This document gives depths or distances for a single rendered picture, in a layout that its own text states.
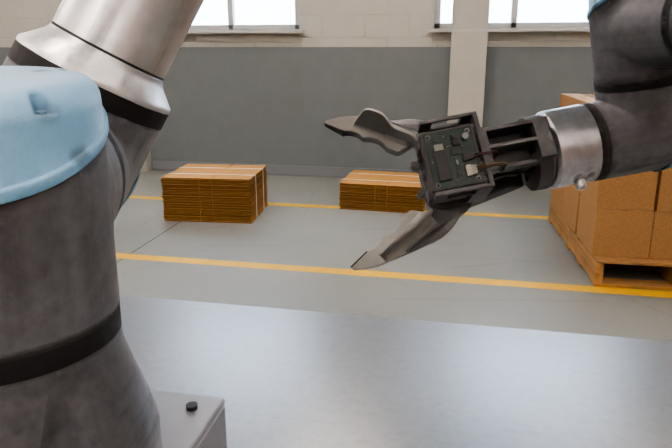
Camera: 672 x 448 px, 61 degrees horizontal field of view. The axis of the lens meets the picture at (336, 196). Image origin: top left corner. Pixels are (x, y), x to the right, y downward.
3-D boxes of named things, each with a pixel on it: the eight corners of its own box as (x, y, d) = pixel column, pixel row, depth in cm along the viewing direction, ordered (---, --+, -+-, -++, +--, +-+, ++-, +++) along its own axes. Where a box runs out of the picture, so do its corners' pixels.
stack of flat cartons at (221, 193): (162, 220, 408) (159, 177, 400) (189, 201, 459) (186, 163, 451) (251, 223, 401) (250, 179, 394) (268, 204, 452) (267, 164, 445)
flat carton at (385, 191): (338, 208, 439) (338, 182, 434) (352, 192, 488) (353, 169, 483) (423, 214, 424) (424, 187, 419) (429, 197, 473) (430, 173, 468)
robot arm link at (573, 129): (560, 121, 60) (582, 196, 58) (517, 129, 60) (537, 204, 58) (587, 91, 52) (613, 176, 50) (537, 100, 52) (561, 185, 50)
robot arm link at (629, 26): (742, -64, 45) (743, 77, 48) (637, -38, 56) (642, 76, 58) (655, -49, 43) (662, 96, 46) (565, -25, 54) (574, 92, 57)
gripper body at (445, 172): (410, 119, 51) (544, 94, 51) (405, 150, 60) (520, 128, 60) (429, 201, 50) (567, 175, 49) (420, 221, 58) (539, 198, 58)
